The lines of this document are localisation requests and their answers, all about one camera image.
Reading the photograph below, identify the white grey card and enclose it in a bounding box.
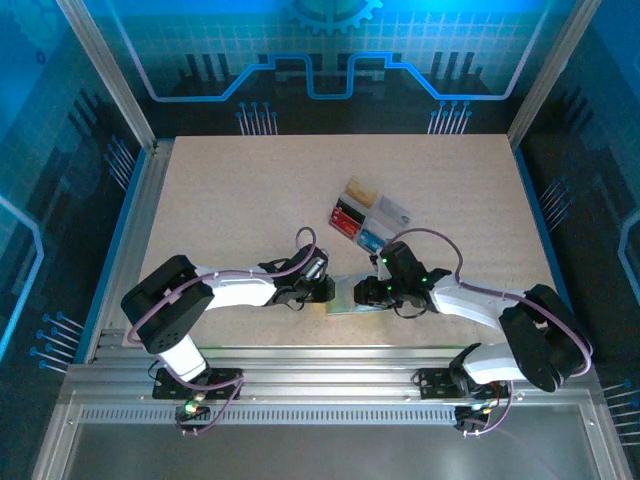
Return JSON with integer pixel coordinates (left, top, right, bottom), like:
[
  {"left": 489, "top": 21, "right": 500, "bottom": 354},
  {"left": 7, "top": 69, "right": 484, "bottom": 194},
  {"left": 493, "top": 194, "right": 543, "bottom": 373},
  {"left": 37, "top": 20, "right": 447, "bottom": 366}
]
[{"left": 377, "top": 194, "right": 414, "bottom": 226}]

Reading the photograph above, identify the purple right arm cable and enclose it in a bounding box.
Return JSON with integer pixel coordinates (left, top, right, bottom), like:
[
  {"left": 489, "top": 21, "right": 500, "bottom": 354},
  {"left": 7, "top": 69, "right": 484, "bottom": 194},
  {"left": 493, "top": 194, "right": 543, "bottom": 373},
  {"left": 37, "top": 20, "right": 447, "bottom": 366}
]
[{"left": 382, "top": 227, "right": 596, "bottom": 437}]

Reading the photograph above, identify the aluminium frame rail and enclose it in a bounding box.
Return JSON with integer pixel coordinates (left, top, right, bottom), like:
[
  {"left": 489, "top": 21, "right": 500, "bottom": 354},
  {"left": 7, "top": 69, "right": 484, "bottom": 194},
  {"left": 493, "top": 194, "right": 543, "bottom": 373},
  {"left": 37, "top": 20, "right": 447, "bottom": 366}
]
[{"left": 64, "top": 344, "right": 601, "bottom": 407}]

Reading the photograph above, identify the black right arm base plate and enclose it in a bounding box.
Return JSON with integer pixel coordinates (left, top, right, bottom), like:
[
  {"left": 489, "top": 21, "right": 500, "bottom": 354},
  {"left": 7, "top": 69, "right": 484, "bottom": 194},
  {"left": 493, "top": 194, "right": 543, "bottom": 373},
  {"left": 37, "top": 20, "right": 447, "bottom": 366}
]
[{"left": 414, "top": 367, "right": 511, "bottom": 401}]

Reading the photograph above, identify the gold card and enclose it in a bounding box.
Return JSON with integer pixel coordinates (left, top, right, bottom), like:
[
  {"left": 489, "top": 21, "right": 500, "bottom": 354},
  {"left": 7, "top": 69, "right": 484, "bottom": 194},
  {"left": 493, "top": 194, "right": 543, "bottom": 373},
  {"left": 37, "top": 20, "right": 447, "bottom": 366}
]
[{"left": 342, "top": 175, "right": 381, "bottom": 210}]

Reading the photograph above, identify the black card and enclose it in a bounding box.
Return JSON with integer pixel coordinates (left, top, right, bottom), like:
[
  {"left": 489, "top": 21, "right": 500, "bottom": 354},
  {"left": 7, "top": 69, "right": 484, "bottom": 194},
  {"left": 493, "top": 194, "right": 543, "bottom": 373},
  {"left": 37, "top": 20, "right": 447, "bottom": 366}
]
[{"left": 333, "top": 197, "right": 365, "bottom": 224}]

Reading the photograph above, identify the blue circuit print back panel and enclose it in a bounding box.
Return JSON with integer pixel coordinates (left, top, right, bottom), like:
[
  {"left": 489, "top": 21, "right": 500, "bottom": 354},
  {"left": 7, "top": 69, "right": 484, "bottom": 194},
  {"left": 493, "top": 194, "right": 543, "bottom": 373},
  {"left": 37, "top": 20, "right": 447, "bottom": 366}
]
[{"left": 82, "top": 0, "right": 581, "bottom": 136}]

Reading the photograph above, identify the clear plastic card tray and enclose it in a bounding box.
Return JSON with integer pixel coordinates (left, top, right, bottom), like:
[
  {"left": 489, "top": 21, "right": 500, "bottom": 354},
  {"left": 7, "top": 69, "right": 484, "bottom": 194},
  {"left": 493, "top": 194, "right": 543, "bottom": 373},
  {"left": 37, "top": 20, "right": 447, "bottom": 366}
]
[{"left": 327, "top": 174, "right": 415, "bottom": 256}]

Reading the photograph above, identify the slotted metal strip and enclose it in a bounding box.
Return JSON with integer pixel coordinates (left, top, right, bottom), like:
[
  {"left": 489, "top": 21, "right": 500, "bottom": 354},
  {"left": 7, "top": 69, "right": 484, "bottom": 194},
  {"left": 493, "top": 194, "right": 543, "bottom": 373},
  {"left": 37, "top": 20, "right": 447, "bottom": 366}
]
[{"left": 79, "top": 407, "right": 461, "bottom": 426}]

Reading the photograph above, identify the aluminium side rail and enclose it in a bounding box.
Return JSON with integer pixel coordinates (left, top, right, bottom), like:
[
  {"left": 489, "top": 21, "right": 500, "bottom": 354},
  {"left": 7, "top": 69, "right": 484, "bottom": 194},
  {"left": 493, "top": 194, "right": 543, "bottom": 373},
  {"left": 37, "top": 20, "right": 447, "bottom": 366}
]
[{"left": 84, "top": 139, "right": 176, "bottom": 364}]

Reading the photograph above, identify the small circuit board with LEDs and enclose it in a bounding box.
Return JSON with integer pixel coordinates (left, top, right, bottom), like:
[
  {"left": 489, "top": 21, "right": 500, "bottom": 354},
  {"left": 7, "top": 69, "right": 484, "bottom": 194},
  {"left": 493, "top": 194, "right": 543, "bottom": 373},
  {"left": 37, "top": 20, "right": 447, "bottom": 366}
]
[
  {"left": 454, "top": 402, "right": 501, "bottom": 436},
  {"left": 174, "top": 397, "right": 211, "bottom": 436}
]

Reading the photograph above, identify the blue card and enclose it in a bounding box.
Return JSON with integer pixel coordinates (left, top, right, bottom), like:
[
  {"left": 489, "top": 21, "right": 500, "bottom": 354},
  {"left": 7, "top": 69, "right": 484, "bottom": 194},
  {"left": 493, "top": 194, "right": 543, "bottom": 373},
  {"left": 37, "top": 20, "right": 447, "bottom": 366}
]
[{"left": 357, "top": 227, "right": 389, "bottom": 254}]

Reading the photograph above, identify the blue circuit print side panel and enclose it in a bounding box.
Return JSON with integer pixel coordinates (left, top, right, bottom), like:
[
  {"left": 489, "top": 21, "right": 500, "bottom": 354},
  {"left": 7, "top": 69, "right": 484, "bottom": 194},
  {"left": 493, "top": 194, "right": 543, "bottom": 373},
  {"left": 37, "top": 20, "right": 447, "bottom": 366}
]
[
  {"left": 519, "top": 0, "right": 640, "bottom": 480},
  {"left": 0, "top": 0, "right": 146, "bottom": 480}
]

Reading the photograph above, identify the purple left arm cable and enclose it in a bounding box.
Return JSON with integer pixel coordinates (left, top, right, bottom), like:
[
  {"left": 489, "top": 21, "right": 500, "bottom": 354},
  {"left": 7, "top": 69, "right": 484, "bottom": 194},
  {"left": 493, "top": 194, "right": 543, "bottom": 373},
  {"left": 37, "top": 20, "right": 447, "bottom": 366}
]
[{"left": 127, "top": 227, "right": 319, "bottom": 437}]

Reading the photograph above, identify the aluminium corner post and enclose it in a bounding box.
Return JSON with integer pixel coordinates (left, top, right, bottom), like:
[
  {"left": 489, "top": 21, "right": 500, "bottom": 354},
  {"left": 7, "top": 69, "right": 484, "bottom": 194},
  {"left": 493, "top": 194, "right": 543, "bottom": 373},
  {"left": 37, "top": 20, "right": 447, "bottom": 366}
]
[
  {"left": 55, "top": 0, "right": 159, "bottom": 151},
  {"left": 507, "top": 0, "right": 601, "bottom": 149}
]

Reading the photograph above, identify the grey metal sheet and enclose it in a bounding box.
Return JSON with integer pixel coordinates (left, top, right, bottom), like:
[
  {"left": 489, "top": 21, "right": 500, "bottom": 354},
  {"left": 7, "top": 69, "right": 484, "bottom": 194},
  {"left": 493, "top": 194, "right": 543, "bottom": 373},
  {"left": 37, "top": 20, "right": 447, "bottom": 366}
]
[{"left": 64, "top": 424, "right": 601, "bottom": 480}]

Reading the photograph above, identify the green card holder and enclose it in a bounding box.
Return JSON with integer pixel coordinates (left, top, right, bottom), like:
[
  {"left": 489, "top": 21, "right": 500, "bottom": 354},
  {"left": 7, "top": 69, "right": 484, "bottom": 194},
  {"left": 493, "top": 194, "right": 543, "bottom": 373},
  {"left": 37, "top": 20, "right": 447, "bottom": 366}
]
[{"left": 324, "top": 273, "right": 389, "bottom": 317}]

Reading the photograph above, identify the blue table edge strip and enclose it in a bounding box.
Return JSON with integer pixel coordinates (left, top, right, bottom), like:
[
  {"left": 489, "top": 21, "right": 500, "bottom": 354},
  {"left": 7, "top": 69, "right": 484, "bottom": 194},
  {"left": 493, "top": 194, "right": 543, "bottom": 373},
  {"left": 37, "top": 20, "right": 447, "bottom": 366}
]
[
  {"left": 512, "top": 144, "right": 591, "bottom": 364},
  {"left": 74, "top": 148, "right": 150, "bottom": 364}
]

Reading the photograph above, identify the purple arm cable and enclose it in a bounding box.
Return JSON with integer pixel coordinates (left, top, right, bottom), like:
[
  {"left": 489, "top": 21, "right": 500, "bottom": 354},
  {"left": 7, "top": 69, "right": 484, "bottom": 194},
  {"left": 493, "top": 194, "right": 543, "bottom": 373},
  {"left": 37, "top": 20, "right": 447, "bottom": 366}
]
[
  {"left": 127, "top": 227, "right": 319, "bottom": 437},
  {"left": 382, "top": 227, "right": 596, "bottom": 437}
]

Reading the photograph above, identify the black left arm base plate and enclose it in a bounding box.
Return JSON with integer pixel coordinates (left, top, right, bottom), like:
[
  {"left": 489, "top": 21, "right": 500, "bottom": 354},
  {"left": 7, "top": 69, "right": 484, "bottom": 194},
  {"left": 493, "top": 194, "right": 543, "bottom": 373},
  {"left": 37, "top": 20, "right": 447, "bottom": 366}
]
[{"left": 152, "top": 367, "right": 244, "bottom": 401}]

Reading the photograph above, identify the red card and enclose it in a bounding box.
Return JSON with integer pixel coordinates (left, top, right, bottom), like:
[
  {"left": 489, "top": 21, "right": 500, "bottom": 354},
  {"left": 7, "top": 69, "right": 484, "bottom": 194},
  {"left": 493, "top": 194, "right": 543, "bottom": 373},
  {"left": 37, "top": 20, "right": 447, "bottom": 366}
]
[{"left": 328, "top": 207, "right": 360, "bottom": 238}]

